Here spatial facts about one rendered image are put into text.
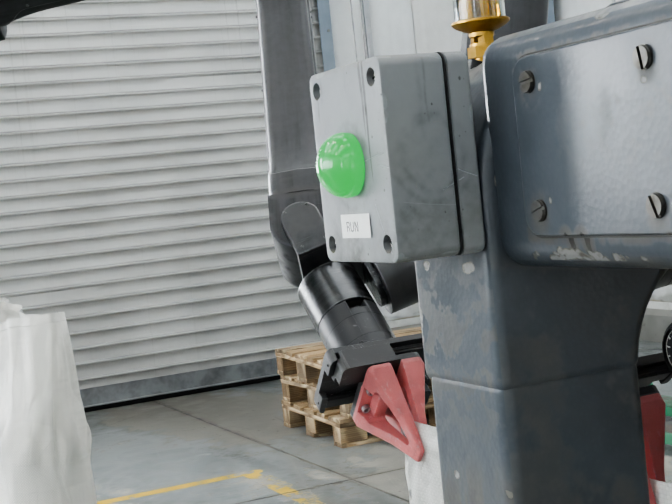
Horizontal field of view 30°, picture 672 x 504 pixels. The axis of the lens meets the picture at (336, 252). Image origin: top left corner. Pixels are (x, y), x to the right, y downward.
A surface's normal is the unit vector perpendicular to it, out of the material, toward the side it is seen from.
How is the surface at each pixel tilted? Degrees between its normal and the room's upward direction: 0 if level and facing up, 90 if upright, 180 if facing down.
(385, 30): 90
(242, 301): 92
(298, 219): 51
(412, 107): 90
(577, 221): 90
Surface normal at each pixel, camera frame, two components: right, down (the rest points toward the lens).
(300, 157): -0.07, -0.73
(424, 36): 0.42, 0.00
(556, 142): -0.90, 0.11
